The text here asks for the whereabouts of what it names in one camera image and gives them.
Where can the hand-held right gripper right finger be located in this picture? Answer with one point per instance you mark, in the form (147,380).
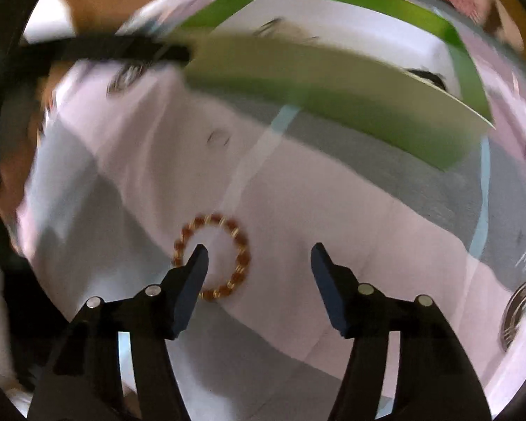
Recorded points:
(331,289)

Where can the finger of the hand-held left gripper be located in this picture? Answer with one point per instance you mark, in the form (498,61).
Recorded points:
(114,50)

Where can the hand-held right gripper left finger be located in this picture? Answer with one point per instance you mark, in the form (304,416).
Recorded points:
(188,294)

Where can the green cardboard box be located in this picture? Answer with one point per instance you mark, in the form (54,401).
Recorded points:
(333,96)

